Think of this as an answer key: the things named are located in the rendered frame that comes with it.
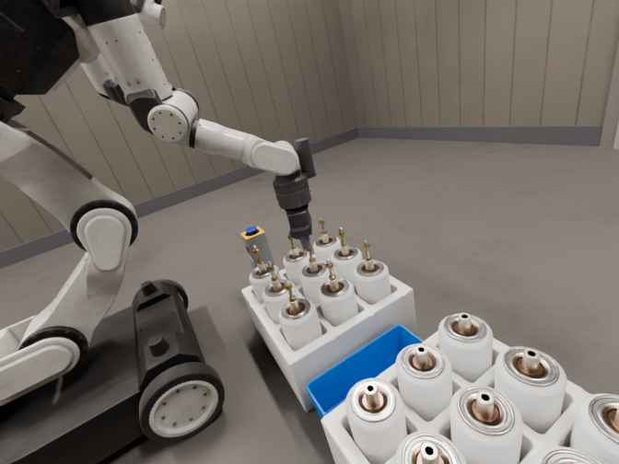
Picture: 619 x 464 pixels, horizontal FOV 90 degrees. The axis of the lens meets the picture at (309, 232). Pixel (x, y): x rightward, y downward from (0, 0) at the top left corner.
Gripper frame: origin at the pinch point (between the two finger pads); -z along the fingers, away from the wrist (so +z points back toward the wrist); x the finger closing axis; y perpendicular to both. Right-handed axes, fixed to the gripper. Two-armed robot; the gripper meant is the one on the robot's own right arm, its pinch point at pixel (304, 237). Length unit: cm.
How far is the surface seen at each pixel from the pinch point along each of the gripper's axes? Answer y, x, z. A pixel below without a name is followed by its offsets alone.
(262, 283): -16.0, 0.1, -11.8
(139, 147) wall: -142, -193, 20
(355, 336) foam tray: 8.4, 17.7, -21.5
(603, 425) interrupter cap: 39, 51, -11
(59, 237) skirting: -214, -148, -29
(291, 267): -7.2, -6.0, -12.2
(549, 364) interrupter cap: 39, 41, -10
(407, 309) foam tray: 24.0, 9.2, -23.6
